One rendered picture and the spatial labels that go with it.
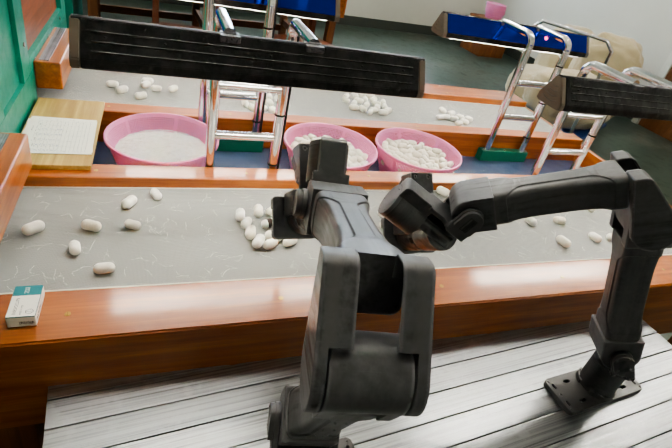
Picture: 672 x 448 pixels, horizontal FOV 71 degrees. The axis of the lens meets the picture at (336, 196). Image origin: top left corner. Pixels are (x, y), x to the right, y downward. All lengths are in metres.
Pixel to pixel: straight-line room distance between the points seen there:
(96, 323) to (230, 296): 0.20
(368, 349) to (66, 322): 0.51
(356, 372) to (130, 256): 0.62
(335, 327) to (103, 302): 0.51
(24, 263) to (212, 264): 0.30
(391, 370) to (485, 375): 0.60
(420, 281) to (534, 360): 0.69
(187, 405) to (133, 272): 0.24
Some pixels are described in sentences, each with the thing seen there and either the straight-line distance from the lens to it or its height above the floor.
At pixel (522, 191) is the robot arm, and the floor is 1.04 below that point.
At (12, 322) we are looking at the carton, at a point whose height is 0.77.
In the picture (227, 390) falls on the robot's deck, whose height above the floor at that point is 0.67.
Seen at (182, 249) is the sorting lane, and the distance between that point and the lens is 0.93.
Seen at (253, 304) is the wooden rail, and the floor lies 0.76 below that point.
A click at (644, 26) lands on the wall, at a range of 6.18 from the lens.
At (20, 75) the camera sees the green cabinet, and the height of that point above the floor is 0.86.
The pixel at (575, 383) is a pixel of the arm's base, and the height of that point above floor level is 0.68.
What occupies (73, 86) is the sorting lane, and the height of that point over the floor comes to 0.74.
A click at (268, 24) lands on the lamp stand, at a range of 1.28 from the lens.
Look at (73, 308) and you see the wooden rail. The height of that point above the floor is 0.76.
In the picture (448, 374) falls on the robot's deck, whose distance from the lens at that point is 0.93.
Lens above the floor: 1.34
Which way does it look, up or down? 31 degrees down
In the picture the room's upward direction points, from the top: 14 degrees clockwise
